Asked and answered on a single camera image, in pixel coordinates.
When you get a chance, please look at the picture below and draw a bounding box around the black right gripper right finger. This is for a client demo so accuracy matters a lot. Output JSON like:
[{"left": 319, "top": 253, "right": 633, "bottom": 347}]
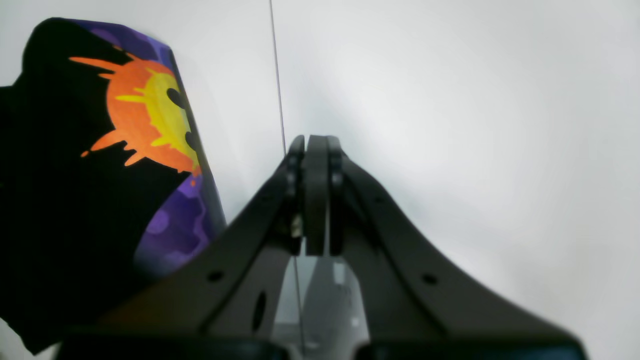
[{"left": 316, "top": 136, "right": 586, "bottom": 360}]

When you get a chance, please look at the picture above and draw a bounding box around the black T-shirt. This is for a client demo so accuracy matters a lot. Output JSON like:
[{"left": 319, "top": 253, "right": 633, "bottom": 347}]
[{"left": 1, "top": 17, "right": 227, "bottom": 355}]

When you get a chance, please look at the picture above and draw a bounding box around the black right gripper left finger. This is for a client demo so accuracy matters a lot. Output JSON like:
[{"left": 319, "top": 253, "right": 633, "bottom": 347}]
[{"left": 55, "top": 136, "right": 306, "bottom": 360}]

